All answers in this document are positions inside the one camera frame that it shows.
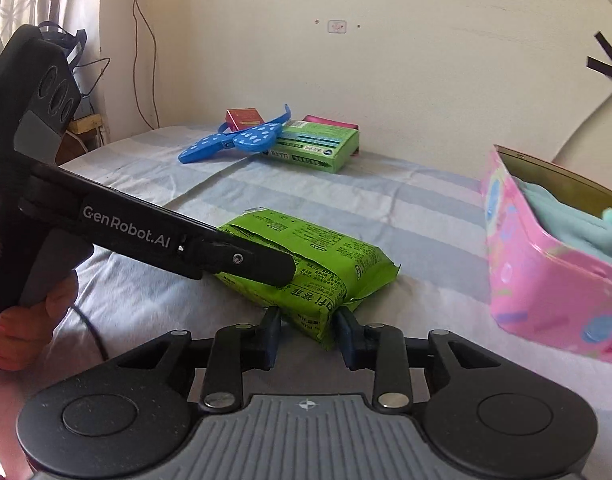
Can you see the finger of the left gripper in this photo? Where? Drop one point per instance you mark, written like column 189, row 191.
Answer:
column 247, row 259

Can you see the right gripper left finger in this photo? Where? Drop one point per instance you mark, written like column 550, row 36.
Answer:
column 133, row 412

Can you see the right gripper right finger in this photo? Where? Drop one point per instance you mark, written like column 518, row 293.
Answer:
column 478, row 412

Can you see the green snack packet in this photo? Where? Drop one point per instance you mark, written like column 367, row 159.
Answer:
column 333, row 270

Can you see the blue polka dot bow headband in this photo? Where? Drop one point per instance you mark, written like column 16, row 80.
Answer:
column 254, row 139

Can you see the red small carton box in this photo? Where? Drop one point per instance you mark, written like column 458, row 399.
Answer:
column 238, row 119

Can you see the green tea box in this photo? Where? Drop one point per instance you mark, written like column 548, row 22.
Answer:
column 316, row 146

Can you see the teal cloth pouch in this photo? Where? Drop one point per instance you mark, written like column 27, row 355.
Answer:
column 573, row 227

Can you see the person's left hand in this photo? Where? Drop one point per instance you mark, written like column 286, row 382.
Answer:
column 25, row 332

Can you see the wooden side table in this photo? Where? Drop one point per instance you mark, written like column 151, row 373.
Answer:
column 83, row 135

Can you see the pink macaron biscuit tin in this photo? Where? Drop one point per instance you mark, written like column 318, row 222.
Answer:
column 543, row 290

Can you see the pink fabric wallet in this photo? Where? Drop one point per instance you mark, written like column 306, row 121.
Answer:
column 331, row 122

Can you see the black tape cross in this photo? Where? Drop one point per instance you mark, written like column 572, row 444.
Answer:
column 599, row 66

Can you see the white wall sticker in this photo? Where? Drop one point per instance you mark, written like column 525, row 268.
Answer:
column 337, row 27

